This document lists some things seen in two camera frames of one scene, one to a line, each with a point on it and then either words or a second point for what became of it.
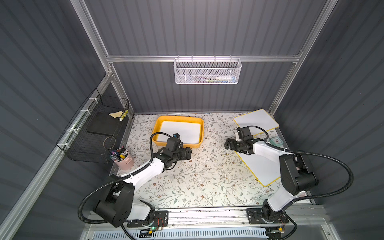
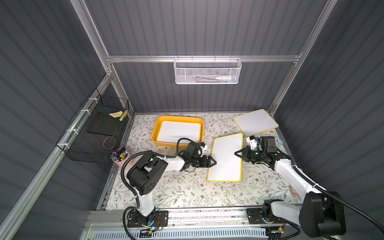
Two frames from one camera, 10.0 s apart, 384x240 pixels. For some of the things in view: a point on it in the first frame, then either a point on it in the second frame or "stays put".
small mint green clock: [276, 141] stays put
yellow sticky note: [116, 114] stays put
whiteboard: [261, 118] stays put
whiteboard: [266, 171] to [228, 166]
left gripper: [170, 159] to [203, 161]
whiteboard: [190, 133] stays put
